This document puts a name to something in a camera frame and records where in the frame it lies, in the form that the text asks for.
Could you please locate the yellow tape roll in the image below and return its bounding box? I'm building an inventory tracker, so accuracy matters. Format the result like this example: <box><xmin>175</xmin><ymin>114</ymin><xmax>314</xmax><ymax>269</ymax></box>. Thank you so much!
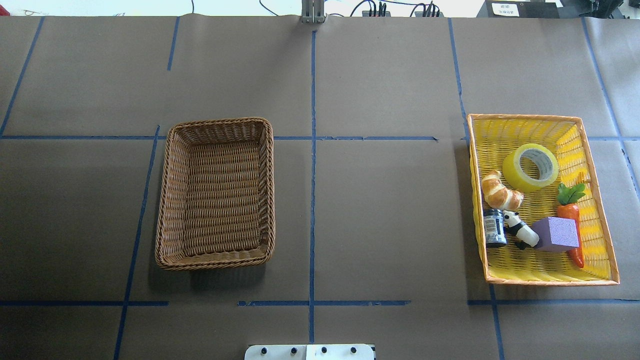
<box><xmin>502</xmin><ymin>143</ymin><xmax>560</xmax><ymax>193</ymax></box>

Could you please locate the brown wicker basket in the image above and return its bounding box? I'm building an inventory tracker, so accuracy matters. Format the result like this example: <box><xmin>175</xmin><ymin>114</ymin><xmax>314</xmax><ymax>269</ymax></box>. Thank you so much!
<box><xmin>154</xmin><ymin>117</ymin><xmax>276</xmax><ymax>271</ymax></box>

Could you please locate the yellow plastic basket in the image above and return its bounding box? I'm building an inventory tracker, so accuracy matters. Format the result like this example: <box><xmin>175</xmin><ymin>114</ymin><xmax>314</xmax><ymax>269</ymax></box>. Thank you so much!
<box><xmin>467</xmin><ymin>114</ymin><xmax>620</xmax><ymax>286</ymax></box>

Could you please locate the toy croissant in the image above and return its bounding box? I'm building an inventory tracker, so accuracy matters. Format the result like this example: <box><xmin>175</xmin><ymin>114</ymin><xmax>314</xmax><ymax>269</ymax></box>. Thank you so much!
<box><xmin>480</xmin><ymin>170</ymin><xmax>525</xmax><ymax>212</ymax></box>

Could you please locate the small dark can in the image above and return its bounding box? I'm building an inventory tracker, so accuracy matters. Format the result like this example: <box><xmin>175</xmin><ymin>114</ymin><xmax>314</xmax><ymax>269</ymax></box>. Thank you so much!
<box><xmin>483</xmin><ymin>208</ymin><xmax>508</xmax><ymax>248</ymax></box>

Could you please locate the panda figurine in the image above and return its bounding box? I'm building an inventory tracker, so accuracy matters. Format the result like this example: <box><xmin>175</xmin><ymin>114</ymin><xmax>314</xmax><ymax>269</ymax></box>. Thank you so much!
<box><xmin>502</xmin><ymin>210</ymin><xmax>540</xmax><ymax>250</ymax></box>

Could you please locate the purple foam block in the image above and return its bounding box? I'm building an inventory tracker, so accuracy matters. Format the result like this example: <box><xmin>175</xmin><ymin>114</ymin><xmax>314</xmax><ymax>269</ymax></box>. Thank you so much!
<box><xmin>530</xmin><ymin>216</ymin><xmax>579</xmax><ymax>253</ymax></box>

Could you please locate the toy carrot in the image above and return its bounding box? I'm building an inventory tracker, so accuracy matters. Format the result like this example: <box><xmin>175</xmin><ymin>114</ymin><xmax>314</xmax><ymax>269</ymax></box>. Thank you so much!
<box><xmin>557</xmin><ymin>182</ymin><xmax>586</xmax><ymax>269</ymax></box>

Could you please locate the grey metal post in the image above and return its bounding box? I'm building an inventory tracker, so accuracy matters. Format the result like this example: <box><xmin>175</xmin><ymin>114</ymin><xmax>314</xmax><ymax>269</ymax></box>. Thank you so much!
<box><xmin>300</xmin><ymin>0</ymin><xmax>327</xmax><ymax>24</ymax></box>

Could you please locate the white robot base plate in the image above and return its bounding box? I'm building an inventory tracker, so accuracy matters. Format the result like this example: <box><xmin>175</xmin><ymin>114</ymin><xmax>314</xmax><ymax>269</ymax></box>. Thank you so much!
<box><xmin>244</xmin><ymin>343</ymin><xmax>377</xmax><ymax>360</ymax></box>

